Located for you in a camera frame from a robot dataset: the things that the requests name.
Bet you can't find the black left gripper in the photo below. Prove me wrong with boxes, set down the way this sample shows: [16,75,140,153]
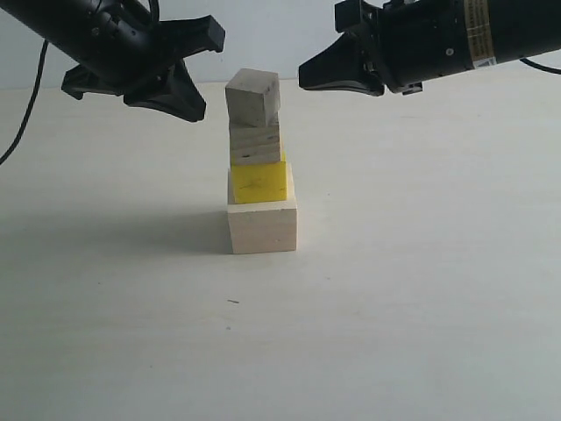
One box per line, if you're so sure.
[62,15,225,123]

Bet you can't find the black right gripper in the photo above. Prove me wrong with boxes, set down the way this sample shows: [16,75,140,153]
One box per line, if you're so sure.
[298,1,474,96]

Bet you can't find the small pale wooden cube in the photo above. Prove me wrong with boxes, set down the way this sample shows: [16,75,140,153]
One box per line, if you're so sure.
[225,68,281,127]

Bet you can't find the medium layered plywood cube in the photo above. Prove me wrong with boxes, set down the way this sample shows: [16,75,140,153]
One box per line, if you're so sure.
[229,116,283,166]

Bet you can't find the yellow cube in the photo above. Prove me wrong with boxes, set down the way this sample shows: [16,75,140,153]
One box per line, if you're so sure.
[231,152,288,204]

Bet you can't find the large pale wooden cube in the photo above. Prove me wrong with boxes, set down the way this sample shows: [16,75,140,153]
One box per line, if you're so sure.
[227,165,298,254]

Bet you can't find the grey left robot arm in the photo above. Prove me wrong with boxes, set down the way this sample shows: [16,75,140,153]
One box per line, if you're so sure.
[1,0,225,123]

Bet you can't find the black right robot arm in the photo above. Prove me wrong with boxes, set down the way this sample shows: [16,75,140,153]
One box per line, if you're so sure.
[298,0,560,96]

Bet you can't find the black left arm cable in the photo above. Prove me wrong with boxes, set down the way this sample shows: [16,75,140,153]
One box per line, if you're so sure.
[0,39,49,167]

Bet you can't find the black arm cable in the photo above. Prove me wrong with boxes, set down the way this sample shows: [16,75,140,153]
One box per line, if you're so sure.
[519,56,561,75]
[0,39,49,167]

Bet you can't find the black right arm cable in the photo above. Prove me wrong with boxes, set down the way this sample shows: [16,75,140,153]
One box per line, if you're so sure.
[519,56,561,75]

